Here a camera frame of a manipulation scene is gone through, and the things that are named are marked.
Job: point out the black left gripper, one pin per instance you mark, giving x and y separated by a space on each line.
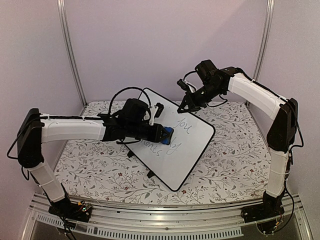
156 136

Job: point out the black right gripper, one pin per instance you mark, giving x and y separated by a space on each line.
187 100

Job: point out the blue whiteboard eraser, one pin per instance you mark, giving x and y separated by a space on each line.
167 135

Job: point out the white whiteboard black frame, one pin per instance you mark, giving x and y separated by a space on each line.
173 163

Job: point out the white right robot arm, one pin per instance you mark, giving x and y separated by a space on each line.
283 113

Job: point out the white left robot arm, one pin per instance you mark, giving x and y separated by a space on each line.
38 129

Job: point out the floral patterned table mat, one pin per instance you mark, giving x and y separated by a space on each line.
234 167

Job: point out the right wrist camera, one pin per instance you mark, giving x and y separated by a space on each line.
182 85

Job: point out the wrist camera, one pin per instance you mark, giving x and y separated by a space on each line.
182 85
159 110

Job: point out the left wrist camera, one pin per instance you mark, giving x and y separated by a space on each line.
159 110

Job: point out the right aluminium frame post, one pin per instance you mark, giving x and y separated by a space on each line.
265 38

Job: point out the aluminium frame post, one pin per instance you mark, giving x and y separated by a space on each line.
62 12
265 38

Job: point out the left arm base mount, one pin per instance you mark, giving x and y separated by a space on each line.
66 209

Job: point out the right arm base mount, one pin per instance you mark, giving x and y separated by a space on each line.
269 208

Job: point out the left aluminium frame post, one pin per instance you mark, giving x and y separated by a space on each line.
62 12

